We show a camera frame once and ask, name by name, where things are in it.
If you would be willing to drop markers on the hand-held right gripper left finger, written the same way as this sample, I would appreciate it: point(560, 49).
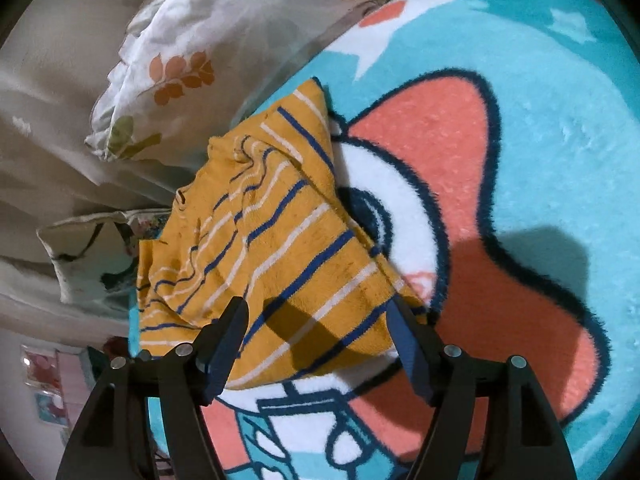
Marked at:
point(226, 350)

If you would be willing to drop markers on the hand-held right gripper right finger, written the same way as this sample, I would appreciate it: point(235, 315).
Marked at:
point(407, 350)

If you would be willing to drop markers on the yellow striped shirt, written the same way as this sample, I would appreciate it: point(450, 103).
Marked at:
point(260, 260)

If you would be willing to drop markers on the patterned white pillow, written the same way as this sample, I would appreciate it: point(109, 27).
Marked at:
point(90, 255)

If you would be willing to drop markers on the turquoise printed blanket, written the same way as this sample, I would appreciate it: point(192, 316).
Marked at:
point(500, 185)

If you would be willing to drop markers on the beige curtain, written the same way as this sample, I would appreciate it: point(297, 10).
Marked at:
point(50, 135)

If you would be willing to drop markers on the white floral pillow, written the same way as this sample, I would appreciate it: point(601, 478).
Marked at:
point(200, 50)

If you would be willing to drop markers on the wall poster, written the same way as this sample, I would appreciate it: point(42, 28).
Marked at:
point(47, 385)

